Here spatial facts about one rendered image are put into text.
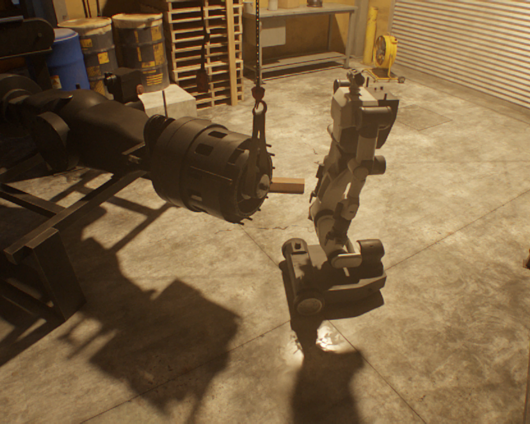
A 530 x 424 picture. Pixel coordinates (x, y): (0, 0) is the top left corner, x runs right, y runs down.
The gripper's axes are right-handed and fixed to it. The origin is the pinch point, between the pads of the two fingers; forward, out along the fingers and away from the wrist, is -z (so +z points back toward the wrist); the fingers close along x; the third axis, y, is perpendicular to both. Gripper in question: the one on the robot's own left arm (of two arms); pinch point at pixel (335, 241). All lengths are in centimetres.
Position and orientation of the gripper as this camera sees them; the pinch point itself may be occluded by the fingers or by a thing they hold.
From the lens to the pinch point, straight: 229.6
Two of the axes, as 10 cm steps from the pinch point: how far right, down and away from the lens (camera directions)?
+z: 2.0, -8.1, -5.5
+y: 1.1, 5.8, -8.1
